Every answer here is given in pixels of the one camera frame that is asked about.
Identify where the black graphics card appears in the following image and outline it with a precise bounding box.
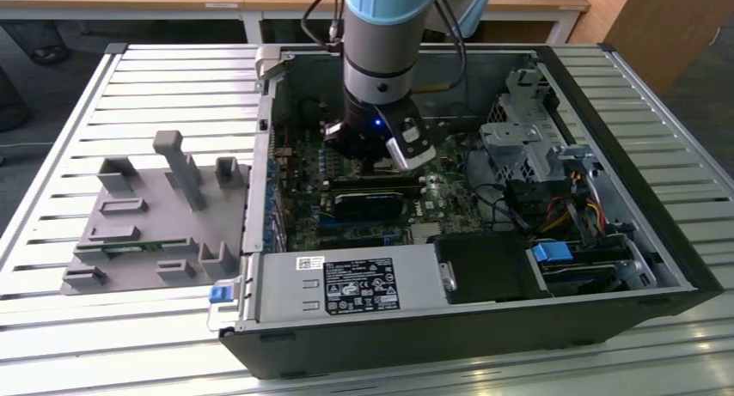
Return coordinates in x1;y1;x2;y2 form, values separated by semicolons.
329;189;405;221

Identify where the green motherboard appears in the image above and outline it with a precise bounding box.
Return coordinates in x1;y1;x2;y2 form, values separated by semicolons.
272;120;488;251

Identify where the silver chipset heat sink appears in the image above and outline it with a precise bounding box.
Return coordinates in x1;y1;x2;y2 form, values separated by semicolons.
408;222;444;245

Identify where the silver metal drive cage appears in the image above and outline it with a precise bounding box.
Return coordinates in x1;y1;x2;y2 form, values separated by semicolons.
477;67;575;183

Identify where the silver power supply unit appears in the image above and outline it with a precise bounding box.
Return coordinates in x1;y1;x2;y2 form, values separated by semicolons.
250;245;449;322

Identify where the grey parts rack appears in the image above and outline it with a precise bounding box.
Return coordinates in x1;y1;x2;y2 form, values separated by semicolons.
59;130;253;296

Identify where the blue disk carrier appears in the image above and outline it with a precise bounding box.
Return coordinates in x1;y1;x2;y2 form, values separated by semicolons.
531;240;575;266

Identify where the green RAM stick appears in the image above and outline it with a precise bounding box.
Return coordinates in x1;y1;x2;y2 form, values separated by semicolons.
101;239;192;253

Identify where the black open PC case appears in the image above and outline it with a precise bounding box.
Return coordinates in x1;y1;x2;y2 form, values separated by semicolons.
216;43;724;381

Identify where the brown wooden cabinet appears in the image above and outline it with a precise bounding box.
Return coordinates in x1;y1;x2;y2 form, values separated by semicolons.
567;0;734;97

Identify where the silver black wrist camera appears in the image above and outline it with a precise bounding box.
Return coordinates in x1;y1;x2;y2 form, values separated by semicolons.
384;116;437;172

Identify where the cable with metal plug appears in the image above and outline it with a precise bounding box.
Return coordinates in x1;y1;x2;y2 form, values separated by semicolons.
298;0;346;54

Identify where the yellow red wire bundle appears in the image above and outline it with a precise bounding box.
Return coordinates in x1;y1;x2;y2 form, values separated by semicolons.
537;197;607;235

